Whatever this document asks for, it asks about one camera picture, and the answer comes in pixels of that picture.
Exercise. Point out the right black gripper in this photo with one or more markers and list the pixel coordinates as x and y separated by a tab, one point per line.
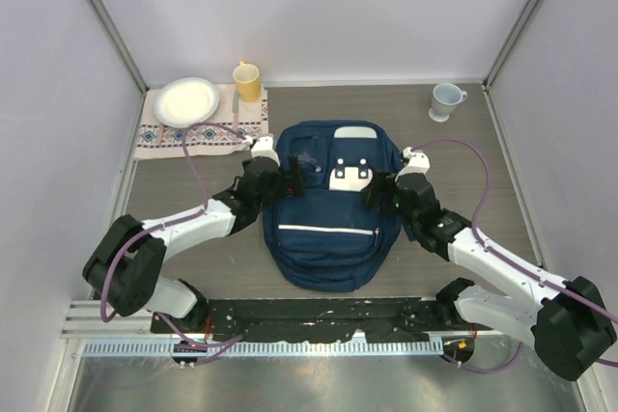
381	181

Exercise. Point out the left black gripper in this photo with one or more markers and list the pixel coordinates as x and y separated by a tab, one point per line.
291	185

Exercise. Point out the navy blue student backpack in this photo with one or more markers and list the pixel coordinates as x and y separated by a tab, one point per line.
326	239

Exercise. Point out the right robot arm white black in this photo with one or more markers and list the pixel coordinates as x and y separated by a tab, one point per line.
564	321

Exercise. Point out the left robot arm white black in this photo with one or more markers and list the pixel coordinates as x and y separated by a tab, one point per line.
125	267

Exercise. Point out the light blue footed cup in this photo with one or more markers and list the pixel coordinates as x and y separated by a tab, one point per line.
446	98

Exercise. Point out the yellow mug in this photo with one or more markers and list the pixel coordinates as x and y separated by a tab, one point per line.
248	82

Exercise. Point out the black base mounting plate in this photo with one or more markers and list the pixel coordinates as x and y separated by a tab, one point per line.
327	320

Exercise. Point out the white paper plate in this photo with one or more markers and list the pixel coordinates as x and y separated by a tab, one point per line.
185	102

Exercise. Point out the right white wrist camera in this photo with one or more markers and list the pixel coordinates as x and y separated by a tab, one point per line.
415	161

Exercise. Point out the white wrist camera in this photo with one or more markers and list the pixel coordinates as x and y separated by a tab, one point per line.
262	146
415	161

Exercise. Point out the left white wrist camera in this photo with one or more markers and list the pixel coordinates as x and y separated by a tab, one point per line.
262	146

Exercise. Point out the pink handled table knife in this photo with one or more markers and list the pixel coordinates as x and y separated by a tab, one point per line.
235	109

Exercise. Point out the pink handled fork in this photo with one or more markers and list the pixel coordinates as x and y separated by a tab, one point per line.
160	134

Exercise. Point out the white slotted cable duct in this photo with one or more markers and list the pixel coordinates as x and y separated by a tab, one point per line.
357	346

